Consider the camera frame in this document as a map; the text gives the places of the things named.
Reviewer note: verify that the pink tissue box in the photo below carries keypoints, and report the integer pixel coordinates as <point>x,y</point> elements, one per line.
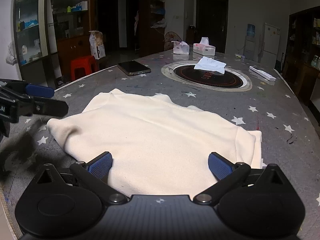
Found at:
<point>181,48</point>
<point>204,48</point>

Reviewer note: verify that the water dispenser with bottle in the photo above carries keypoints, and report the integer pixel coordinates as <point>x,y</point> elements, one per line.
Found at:
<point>249,45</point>

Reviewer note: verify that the round induction hotpot cooker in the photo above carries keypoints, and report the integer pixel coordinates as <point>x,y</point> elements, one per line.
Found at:
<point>184,72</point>

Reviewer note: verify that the black smartphone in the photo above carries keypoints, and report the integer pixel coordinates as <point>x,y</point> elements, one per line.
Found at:
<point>133,68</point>

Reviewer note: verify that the glass door shelf cabinet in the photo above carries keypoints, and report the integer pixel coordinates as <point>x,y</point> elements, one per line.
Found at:
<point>30,30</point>

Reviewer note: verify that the red plastic stool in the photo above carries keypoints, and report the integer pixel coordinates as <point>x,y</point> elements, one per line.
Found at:
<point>87,63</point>

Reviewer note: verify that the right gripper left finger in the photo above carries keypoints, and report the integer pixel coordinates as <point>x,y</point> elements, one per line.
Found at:
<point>100,165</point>

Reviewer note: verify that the cream white garment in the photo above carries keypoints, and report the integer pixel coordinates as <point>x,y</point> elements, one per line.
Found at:
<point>158,147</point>

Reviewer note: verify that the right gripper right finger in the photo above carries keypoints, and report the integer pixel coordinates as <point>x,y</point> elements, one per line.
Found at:
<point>219,166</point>

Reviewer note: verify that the left pink tissue box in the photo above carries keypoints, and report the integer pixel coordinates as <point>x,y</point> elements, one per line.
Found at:
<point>181,48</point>

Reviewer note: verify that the white refrigerator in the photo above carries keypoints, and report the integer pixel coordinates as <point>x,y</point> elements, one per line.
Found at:
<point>269,45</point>

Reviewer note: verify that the right pink tissue box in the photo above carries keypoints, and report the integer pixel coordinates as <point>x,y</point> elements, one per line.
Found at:
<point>204,48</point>

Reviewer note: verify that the small item near fridge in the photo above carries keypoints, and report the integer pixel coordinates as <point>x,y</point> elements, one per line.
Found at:
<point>238,56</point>

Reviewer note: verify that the grey star-patterned tablecloth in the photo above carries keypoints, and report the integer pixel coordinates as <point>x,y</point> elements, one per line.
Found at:
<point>289,138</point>

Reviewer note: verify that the crumpled white tissue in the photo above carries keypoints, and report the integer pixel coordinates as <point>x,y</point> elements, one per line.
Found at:
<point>209,64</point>

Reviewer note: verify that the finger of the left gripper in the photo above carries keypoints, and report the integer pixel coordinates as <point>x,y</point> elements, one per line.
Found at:
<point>49,107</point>
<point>39,91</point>

